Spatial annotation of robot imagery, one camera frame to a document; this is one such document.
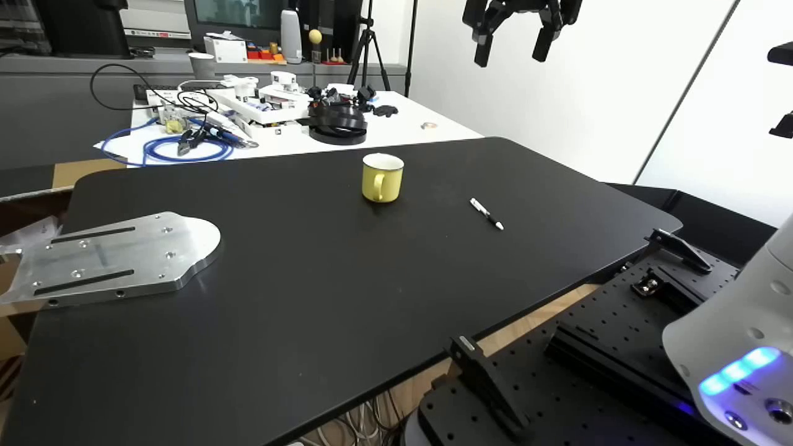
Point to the black clamp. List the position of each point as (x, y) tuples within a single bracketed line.
[(679, 250), (481, 378)]

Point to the white black-capped pen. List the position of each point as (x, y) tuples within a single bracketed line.
[(486, 214)]

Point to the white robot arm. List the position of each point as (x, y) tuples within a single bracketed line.
[(734, 354)]

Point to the black table board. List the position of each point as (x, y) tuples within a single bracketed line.
[(315, 299)]

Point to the black clamp near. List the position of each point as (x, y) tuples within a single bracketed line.
[(481, 378)]

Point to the metal mounting plate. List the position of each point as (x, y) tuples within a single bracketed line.
[(124, 260)]

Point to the yellow mug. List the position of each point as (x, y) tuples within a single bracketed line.
[(382, 177)]

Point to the black clamp far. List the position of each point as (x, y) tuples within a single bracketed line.
[(679, 250)]

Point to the black optical breadboard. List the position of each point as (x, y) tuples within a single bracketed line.
[(592, 376)]

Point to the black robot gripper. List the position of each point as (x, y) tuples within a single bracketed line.
[(483, 17)]

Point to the black computer monitor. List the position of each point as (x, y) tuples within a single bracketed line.
[(253, 22)]

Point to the black coiled cable headset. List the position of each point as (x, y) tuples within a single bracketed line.
[(335, 120)]

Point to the black tripod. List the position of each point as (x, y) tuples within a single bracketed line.
[(364, 50)]

